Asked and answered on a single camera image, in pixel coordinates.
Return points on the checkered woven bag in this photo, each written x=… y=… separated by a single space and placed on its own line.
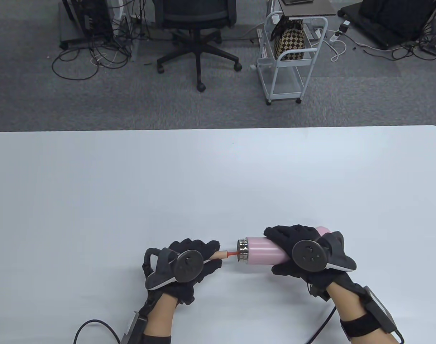
x=289 y=41

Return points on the black office chair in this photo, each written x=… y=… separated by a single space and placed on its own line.
x=196 y=14

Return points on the person's left hand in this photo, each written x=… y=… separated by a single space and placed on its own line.
x=183 y=294

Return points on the black left forearm sensor box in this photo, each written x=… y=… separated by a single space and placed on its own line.
x=132 y=328

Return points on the pink thermos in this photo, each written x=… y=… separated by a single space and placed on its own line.
x=262 y=251

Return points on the person's right hand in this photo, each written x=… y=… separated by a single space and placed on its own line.
x=286 y=236

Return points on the person's left forearm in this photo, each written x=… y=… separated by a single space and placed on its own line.
x=162 y=317

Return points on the black right forearm sensor box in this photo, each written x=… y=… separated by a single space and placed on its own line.
x=381 y=308

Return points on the black computer rack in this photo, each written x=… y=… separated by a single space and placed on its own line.
x=89 y=18

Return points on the white power strip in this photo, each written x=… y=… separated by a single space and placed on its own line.
x=341 y=28

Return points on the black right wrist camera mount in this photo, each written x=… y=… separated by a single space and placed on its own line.
x=318 y=292

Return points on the black flat platform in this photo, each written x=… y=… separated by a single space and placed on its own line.
x=393 y=21

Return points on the black left hand controller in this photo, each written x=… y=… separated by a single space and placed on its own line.
x=189 y=267

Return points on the brown small table top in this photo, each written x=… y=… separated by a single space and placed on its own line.
x=307 y=9

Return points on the white rolling cart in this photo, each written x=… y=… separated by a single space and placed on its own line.
x=280 y=79

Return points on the person's right forearm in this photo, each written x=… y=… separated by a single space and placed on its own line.
x=350 y=304

